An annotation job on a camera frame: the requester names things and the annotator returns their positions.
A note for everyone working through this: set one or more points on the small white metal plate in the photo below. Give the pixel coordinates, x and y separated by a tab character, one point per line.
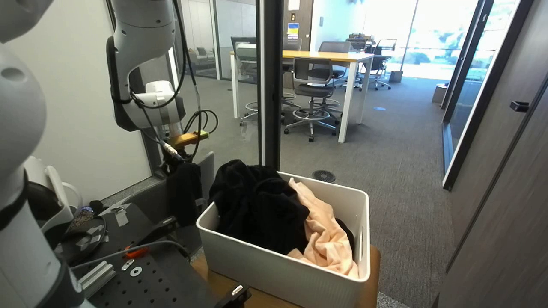
126	266

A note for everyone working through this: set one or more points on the dark office chair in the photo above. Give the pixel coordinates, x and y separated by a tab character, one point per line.
376	57

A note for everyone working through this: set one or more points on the cardboard box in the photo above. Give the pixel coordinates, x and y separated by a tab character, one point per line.
438	93

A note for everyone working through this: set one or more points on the round floor outlet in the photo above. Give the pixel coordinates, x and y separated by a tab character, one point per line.
323	175

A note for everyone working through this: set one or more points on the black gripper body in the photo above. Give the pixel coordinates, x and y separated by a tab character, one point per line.
181	174

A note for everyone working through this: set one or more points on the black device with white labels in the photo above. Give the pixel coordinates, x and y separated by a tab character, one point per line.
85	234

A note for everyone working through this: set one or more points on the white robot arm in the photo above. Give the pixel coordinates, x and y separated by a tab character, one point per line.
17	114

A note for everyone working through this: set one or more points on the gray office swivel chair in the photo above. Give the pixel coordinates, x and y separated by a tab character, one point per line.
310	78

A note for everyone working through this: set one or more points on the wooden top white table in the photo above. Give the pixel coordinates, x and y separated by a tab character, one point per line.
325	56

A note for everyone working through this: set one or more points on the aluminium extrusion bar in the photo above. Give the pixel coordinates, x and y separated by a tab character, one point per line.
95	275

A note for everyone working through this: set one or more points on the gray plastic chair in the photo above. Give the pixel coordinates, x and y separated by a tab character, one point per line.
154	199

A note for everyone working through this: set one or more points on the black cloth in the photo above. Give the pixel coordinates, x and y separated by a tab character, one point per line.
256	211
183	208

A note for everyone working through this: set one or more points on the black perforated board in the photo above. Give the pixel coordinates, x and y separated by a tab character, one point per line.
159	285

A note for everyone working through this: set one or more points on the yellow blue wall sign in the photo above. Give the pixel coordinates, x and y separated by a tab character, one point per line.
292	32

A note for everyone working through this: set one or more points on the white paper label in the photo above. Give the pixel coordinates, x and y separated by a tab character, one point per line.
121	218

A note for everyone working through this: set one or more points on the white round washer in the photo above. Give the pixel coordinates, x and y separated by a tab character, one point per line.
130	271

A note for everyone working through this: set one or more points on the black vertical pillar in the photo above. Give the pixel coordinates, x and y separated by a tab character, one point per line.
268	86

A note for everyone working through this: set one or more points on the peach cloth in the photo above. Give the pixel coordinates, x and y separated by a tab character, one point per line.
321	234

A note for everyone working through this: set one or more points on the white plastic bin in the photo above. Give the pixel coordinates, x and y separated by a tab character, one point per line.
274	275

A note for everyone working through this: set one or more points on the amber wrist camera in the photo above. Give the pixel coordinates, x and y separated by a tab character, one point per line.
188	139

